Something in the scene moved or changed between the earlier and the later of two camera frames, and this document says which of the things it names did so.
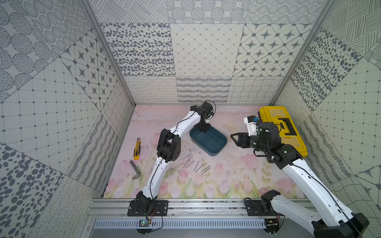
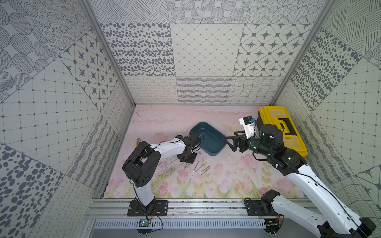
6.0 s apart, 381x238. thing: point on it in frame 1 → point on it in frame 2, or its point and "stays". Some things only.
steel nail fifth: (199, 168) stays
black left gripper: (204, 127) → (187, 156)
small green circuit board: (143, 223) stays
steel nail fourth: (196, 165) stays
